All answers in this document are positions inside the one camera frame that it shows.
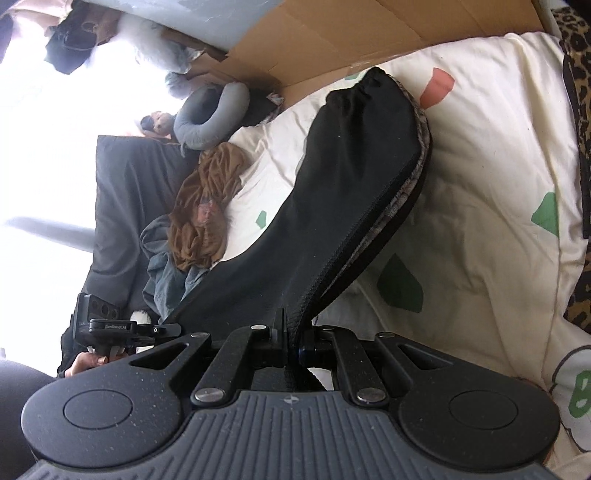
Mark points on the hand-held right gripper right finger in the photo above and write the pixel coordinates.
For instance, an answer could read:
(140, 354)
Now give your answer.
(314, 354)

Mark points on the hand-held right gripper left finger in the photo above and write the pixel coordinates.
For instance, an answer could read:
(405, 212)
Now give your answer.
(279, 341)

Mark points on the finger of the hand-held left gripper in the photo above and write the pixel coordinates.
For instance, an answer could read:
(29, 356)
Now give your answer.
(161, 330)

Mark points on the black pants with patterned lining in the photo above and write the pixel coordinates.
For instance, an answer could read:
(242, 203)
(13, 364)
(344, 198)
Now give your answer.
(323, 207)

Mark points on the person's left hand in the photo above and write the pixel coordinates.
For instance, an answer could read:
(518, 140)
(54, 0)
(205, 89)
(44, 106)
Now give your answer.
(87, 363)

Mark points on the blue grey garment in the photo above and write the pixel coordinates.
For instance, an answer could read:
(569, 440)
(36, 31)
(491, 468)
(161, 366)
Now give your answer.
(166, 286)

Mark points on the person's leg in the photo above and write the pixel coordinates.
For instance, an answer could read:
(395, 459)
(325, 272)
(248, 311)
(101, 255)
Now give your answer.
(18, 415)

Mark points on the dark grey cushion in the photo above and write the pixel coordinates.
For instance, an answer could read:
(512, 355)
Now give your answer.
(124, 194)

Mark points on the brown printed garment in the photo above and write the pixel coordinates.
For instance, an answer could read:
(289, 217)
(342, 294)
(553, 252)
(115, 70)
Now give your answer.
(203, 194)

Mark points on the brown teddy bear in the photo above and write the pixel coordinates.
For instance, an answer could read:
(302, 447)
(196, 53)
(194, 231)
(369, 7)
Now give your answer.
(159, 123)

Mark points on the cream printed bedsheet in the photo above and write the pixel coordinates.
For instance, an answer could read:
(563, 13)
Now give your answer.
(485, 207)

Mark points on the black garment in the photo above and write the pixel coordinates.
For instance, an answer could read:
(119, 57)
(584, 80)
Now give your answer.
(263, 110)

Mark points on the grey neck pillow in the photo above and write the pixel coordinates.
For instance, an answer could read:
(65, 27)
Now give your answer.
(231, 99)

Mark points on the white plastic bag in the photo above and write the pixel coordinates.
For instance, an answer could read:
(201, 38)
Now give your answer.
(147, 41)

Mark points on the brown cardboard sheet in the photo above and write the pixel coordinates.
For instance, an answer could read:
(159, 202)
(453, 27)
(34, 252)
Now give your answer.
(369, 32)

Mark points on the leopard print cushion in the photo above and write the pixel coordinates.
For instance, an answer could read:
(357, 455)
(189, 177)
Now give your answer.
(579, 92)

